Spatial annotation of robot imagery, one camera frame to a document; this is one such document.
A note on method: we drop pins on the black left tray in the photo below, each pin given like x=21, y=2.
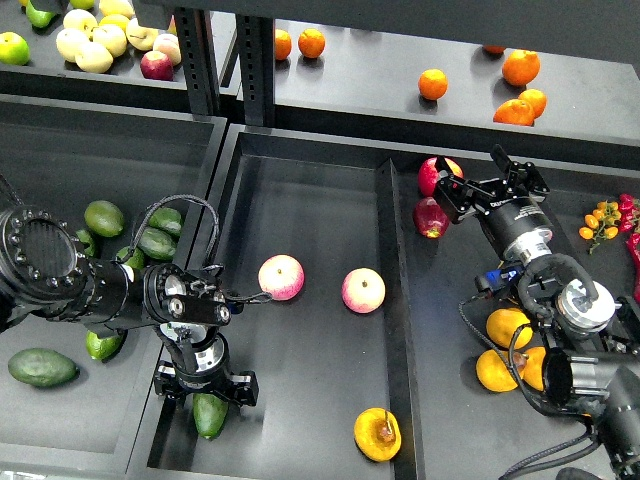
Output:
x=60, y=156

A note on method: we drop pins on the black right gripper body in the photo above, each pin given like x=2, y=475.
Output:
x=507, y=209

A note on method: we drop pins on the pale yellow pear front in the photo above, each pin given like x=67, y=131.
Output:
x=93, y=58

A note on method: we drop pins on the orange front right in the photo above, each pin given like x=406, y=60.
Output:
x=515, y=112

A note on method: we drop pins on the black shelf post right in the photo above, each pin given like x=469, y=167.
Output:
x=255, y=40

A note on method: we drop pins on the red chili peppers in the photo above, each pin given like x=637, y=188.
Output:
x=629, y=208

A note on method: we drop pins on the pink apple left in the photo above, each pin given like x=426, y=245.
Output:
x=282, y=276

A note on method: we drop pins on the green avocado far left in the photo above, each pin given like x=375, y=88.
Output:
x=89, y=243

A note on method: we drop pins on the large orange shelf right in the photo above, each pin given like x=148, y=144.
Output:
x=521, y=67

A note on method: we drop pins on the large dark avocado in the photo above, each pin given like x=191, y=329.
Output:
x=42, y=367

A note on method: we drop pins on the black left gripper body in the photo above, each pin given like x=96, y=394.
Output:
x=212, y=376

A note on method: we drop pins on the green avocado top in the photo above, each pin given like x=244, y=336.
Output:
x=104, y=218

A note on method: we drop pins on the green avocado upper right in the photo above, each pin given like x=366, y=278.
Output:
x=168, y=220

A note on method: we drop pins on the orange half hidden left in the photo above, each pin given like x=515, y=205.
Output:
x=282, y=44

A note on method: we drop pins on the pale yellow pear centre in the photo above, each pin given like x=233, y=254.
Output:
x=112, y=37

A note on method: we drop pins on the green avocado middle right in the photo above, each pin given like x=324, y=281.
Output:
x=157, y=244

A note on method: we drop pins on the orange shelf centre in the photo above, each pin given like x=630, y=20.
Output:
x=432, y=84

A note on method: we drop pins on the black shelf post left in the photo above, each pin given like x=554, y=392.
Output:
x=198, y=60

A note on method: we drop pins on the yellow lemon fruit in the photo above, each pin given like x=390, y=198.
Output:
x=119, y=20

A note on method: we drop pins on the pink apple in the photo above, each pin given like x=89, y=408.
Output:
x=282, y=276
x=363, y=290

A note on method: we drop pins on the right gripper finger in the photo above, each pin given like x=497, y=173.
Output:
x=444, y=167
x=513, y=171

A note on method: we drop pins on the yellow pear round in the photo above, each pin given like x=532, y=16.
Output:
x=502, y=324

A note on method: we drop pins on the yellow pear lower middle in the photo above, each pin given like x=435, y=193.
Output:
x=532, y=373

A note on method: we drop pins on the orange on shelf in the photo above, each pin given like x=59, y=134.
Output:
x=311, y=43

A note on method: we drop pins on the orange hidden at back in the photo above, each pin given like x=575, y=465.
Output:
x=493, y=49

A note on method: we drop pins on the red apple on shelf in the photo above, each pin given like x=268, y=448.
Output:
x=156, y=65

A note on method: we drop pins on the light green avocado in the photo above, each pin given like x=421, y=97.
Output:
x=102, y=348

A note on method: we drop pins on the dark green avocado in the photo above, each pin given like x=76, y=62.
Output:
x=209, y=413

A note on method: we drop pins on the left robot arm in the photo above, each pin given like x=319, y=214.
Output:
x=46, y=273

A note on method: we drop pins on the yellow pear lower left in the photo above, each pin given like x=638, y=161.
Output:
x=493, y=374

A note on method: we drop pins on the orange small right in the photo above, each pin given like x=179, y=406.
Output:
x=537, y=99

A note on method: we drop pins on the orange cherry tomato bunch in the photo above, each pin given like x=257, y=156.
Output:
x=600, y=225

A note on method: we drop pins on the pale yellow pear right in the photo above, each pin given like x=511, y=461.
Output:
x=140, y=37

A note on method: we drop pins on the green avocado centre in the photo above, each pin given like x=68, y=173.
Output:
x=135, y=259

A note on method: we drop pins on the pale peach fruit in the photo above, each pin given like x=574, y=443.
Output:
x=168, y=44

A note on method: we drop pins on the dark red apple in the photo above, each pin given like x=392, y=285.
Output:
x=429, y=219

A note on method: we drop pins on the black shelf post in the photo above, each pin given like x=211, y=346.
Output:
x=198, y=60
x=255, y=40

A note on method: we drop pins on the bright red apple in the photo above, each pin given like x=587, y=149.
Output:
x=428, y=175

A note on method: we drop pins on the yellow pear with stem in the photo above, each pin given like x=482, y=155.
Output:
x=377, y=434

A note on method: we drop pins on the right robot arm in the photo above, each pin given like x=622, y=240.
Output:
x=590, y=371

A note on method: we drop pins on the pink apple right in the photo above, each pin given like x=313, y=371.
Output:
x=363, y=290

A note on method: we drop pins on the black tray divider centre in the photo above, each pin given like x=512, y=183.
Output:
x=400, y=353

